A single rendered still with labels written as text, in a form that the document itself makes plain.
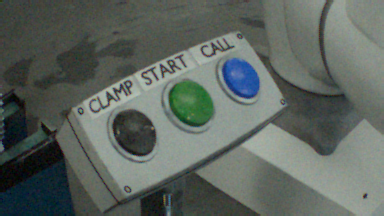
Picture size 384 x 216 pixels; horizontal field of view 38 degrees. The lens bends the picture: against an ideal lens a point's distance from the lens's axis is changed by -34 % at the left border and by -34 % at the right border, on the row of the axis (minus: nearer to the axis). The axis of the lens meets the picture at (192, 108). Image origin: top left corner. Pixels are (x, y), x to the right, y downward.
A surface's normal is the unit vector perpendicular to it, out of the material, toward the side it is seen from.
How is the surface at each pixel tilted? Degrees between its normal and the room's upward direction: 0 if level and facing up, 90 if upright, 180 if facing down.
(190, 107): 39
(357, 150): 4
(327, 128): 14
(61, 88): 0
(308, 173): 4
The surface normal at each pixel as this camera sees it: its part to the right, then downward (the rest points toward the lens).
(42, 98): 0.07, -0.85
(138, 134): 0.51, -0.40
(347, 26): -0.80, -0.29
